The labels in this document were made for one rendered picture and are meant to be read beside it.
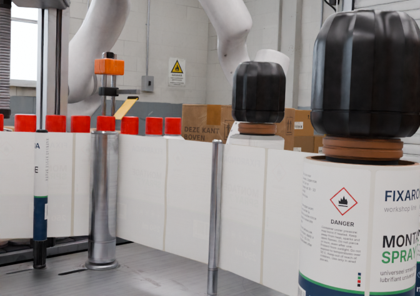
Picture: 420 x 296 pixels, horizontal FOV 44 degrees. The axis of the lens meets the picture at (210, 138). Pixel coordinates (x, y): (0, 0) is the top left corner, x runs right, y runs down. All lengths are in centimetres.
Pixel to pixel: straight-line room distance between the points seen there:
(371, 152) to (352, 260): 8
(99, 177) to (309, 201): 39
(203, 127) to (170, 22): 607
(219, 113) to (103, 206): 86
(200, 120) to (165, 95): 590
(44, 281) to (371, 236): 45
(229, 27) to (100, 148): 58
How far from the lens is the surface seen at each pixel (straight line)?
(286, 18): 672
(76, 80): 144
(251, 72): 77
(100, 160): 72
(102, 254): 74
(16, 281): 72
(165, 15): 756
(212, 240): 61
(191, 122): 159
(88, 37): 143
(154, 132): 100
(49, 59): 105
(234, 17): 121
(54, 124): 89
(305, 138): 504
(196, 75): 778
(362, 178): 38
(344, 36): 39
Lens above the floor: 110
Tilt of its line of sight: 3 degrees down
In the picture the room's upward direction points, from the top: 2 degrees clockwise
